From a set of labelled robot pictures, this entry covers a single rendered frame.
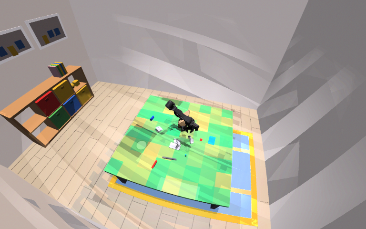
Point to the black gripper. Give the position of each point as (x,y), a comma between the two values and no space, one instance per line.
(183,128)

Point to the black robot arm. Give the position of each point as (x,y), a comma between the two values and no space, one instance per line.
(188,120)

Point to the blue flat bar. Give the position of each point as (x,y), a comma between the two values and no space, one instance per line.
(211,140)

